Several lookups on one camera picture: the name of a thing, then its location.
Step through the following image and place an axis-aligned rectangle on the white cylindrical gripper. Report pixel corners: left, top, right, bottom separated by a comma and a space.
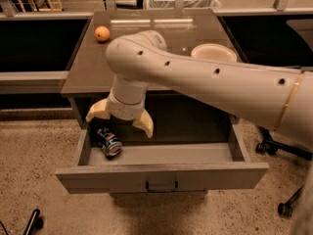
85, 75, 154, 138

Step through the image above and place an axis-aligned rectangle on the blue pepsi can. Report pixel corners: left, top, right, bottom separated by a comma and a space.
95, 125, 122, 158

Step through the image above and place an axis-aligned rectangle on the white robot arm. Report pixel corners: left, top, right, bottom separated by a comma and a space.
86, 30, 313, 150

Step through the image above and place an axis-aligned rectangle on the grey cabinet with glossy top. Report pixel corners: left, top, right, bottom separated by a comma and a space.
60, 9, 258, 147

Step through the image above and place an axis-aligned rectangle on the open grey top drawer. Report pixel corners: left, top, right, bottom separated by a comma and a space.
56, 116, 269, 194

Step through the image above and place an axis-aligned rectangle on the orange fruit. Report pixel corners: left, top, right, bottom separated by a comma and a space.
95, 26, 111, 42

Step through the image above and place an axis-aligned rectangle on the white bowl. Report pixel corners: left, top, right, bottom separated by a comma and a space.
191, 43, 237, 62

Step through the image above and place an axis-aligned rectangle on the black chair leg with caster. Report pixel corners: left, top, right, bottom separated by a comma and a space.
0, 209, 44, 235

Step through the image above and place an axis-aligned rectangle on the black office chair base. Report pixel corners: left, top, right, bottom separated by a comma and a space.
255, 125, 313, 218

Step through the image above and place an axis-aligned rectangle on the black drawer handle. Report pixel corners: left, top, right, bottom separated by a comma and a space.
145, 181, 178, 193

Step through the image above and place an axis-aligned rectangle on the wire mesh basket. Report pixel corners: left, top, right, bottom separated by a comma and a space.
143, 0, 220, 10

